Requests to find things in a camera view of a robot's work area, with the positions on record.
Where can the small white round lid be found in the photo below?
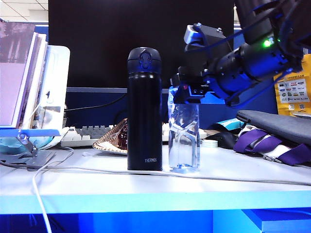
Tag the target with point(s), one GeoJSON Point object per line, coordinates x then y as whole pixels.
{"type": "Point", "coordinates": [209, 143]}

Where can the grey metal tablet stand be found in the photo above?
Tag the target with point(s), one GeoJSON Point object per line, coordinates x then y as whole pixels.
{"type": "Point", "coordinates": [31, 160]}

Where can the silver flat object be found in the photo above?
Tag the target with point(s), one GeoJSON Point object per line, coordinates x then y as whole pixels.
{"type": "Point", "coordinates": [302, 115]}

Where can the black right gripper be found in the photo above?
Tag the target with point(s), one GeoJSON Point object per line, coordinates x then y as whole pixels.
{"type": "Point", "coordinates": [199, 82]}

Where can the snack wrapper with chocolate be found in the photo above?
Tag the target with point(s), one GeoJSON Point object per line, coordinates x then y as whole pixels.
{"type": "Point", "coordinates": [107, 145]}

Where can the black computer monitor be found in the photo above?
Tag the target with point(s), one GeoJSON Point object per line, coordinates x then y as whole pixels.
{"type": "Point", "coordinates": [97, 36]}

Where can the white and grey keyboard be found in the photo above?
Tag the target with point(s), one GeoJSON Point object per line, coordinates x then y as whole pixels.
{"type": "Point", "coordinates": [82, 136]}

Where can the yellow printed paper bag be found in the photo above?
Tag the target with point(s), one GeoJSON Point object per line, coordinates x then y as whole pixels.
{"type": "Point", "coordinates": [291, 106]}

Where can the grey laptop sleeve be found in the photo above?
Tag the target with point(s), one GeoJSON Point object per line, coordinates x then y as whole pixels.
{"type": "Point", "coordinates": [279, 126]}

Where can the blue office partition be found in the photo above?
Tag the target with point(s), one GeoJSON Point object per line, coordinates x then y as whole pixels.
{"type": "Point", "coordinates": [213, 114]}

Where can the black Thermos flask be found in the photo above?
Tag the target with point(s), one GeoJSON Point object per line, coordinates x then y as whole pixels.
{"type": "Point", "coordinates": [144, 109]}

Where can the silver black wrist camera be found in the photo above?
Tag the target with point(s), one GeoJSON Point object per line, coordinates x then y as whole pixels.
{"type": "Point", "coordinates": [209, 34]}

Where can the dark red fruit bunch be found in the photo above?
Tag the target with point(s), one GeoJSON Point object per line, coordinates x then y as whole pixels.
{"type": "Point", "coordinates": [123, 140]}

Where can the white edged book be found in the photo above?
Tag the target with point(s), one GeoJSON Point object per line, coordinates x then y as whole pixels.
{"type": "Point", "coordinates": [39, 70]}

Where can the teal and white packet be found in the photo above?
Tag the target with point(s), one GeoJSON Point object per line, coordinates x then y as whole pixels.
{"type": "Point", "coordinates": [230, 124]}

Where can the clear mineral water bottle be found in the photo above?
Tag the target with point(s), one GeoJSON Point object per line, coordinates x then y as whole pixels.
{"type": "Point", "coordinates": [184, 136]}

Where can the blue box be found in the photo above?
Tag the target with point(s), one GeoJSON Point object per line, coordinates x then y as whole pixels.
{"type": "Point", "coordinates": [286, 225]}

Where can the teal crumpled cloth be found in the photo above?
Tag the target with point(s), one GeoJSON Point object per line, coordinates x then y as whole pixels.
{"type": "Point", "coordinates": [9, 145]}

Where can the purple and white tote bag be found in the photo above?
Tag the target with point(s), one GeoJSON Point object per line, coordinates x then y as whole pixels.
{"type": "Point", "coordinates": [252, 143]}

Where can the black computer mouse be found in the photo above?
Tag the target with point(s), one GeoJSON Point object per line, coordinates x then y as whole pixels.
{"type": "Point", "coordinates": [226, 140]}

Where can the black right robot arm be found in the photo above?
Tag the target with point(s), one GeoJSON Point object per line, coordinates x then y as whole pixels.
{"type": "Point", "coordinates": [255, 63]}

